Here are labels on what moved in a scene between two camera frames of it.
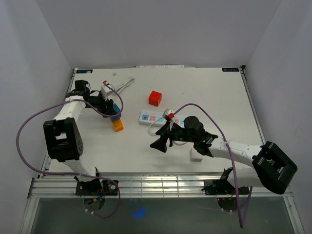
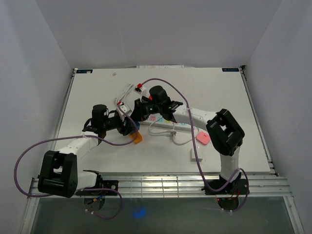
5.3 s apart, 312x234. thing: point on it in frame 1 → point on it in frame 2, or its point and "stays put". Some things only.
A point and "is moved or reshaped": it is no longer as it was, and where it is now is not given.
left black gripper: x=108 y=110 → x=128 y=127
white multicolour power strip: x=157 y=119 stays put
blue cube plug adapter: x=117 y=110 is moved or reshaped
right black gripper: x=160 y=144 → x=138 y=113
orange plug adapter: x=118 y=125 is moved or reshaped
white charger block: x=195 y=156 stays put
